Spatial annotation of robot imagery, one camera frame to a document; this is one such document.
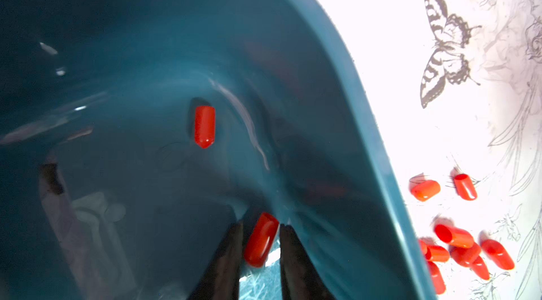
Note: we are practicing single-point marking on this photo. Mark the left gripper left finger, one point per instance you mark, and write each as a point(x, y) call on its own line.
point(221, 278)

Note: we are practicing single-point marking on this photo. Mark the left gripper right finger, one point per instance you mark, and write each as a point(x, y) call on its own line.
point(299, 278)

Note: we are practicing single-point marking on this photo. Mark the red sleeve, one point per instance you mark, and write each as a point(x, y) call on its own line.
point(479, 267)
point(465, 187)
point(465, 257)
point(436, 278)
point(425, 190)
point(498, 254)
point(454, 236)
point(436, 254)
point(261, 240)
point(423, 246)
point(205, 126)

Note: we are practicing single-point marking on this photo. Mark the teal plastic storage box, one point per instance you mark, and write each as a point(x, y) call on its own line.
point(106, 195)

